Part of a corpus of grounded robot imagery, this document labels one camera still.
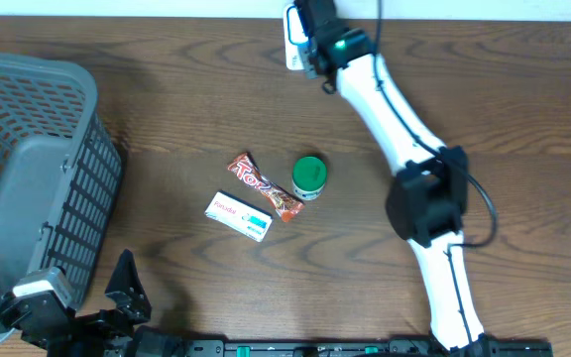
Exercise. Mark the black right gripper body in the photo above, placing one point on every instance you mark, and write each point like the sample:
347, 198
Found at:
311, 49

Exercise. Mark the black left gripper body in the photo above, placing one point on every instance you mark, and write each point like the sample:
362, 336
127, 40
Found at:
94, 330

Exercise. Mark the green lid jar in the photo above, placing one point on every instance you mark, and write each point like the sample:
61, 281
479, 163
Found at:
309, 176

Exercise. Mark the white Panadol medicine box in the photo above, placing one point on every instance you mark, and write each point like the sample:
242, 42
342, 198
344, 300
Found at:
239, 215

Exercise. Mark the red Top chocolate bar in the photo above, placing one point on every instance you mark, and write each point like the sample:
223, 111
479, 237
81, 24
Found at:
286, 205

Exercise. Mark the orange juice carton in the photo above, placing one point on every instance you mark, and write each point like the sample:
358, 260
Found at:
307, 66

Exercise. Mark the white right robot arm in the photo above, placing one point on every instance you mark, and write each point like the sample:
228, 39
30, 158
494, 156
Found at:
429, 194

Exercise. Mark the white barcode scanner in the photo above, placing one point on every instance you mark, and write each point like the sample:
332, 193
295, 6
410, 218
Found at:
295, 38

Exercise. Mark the grey plastic mesh basket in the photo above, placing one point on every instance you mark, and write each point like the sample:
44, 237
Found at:
59, 172

